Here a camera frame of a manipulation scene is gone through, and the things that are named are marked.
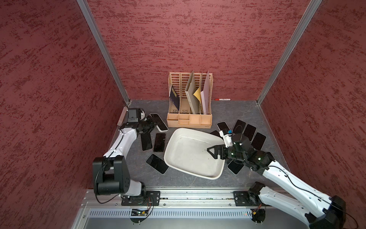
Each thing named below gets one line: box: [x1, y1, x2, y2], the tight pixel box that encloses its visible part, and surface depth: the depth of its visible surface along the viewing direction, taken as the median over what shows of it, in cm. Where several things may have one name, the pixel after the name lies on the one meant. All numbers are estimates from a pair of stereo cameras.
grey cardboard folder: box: [184, 70, 201, 115], surface depth 93 cm
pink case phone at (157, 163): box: [145, 153, 170, 175], surface depth 85 cm
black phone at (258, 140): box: [250, 131, 267, 151], surface depth 100 cm
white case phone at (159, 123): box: [149, 113, 169, 133], surface depth 90 cm
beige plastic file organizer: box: [166, 70, 214, 129], surface depth 103 cm
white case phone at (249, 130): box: [242, 123, 257, 143], surface depth 104 cm
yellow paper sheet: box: [193, 86, 202, 104], surface depth 91 cm
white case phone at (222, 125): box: [216, 121, 231, 132], surface depth 107 cm
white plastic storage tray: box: [163, 127, 226, 180], surface depth 92 cm
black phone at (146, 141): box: [140, 131, 154, 152], surface depth 97 cm
